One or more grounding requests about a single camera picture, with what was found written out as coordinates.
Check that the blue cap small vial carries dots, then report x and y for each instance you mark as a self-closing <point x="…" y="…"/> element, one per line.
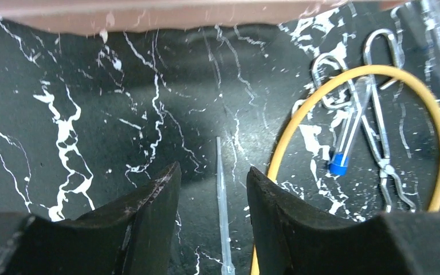
<point x="346" y="140"/>

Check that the metal crucible tongs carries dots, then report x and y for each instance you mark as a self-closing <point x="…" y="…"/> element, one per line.
<point x="376" y="134"/>

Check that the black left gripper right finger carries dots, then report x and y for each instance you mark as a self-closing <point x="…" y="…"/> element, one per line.
<point x="294" y="237"/>

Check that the clear plastic pipette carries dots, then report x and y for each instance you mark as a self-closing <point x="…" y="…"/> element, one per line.
<point x="227" y="264"/>

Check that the pink plastic bin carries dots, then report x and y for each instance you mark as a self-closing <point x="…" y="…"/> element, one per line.
<point x="92" y="17"/>

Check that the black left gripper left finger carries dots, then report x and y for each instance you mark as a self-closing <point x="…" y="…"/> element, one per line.
<point x="130" y="235"/>

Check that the yellow rubber tube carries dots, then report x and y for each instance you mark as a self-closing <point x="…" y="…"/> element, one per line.
<point x="414" y="83"/>

